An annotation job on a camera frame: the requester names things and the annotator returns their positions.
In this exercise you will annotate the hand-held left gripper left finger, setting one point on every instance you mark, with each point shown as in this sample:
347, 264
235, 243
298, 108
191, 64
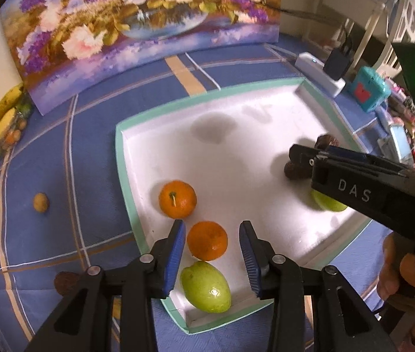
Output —
176, 256

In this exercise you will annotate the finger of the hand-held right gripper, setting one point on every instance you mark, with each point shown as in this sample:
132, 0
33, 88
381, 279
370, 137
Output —
303, 154
347, 153

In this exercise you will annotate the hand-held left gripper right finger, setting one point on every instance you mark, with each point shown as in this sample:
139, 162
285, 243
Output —
249, 260

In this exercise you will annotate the brown wrinkled fruit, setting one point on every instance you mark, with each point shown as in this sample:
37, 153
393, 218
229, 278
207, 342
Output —
326, 141
64, 282
293, 172

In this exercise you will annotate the orange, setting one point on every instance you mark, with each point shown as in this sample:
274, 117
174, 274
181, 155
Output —
207, 242
178, 200

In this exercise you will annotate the large green fruit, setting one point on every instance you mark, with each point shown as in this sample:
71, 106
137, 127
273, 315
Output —
205, 288

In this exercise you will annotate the small green fruit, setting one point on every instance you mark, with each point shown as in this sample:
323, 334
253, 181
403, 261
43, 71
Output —
326, 204

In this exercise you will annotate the white tray with teal rim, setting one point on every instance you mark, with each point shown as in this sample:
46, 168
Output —
248, 146

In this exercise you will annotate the small tan longan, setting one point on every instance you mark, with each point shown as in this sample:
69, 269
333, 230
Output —
41, 202

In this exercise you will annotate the assorted small fruits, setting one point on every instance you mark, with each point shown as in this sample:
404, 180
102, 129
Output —
13, 135

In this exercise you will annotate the assorted clutter pile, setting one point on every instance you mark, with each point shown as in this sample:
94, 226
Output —
400, 139

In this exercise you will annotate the teal box with red mark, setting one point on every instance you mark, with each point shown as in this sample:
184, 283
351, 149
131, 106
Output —
372, 80

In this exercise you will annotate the white power strip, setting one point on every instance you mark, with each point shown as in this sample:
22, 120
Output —
314, 66

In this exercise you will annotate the black power adapter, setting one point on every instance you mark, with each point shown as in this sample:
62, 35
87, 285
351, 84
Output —
336, 64

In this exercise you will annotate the white wooden chair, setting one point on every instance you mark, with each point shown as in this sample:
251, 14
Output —
374, 18

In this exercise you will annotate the clear plastic fruit container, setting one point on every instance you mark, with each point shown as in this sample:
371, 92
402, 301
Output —
23, 117

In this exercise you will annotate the flower painting canvas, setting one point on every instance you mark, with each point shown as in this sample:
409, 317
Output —
119, 25

